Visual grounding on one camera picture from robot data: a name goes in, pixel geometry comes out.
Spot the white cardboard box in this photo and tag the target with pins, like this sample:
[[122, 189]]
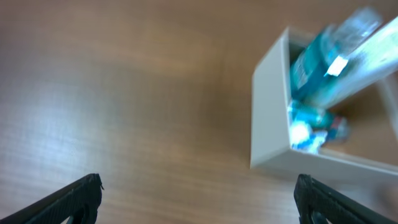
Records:
[[369, 155]]

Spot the red green toothpaste tube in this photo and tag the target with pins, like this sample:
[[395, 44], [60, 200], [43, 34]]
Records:
[[337, 127]]

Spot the blue mouthwash bottle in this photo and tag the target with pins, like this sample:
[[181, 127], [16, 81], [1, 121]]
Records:
[[328, 53]]

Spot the blue white toothbrush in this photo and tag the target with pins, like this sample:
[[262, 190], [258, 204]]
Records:
[[311, 142]]

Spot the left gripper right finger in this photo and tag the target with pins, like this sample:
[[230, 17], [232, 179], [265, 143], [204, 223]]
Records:
[[319, 203]]

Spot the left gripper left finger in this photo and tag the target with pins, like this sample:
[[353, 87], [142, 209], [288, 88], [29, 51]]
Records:
[[77, 202]]

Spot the white lotion tube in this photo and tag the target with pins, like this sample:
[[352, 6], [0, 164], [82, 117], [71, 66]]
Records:
[[375, 59]]

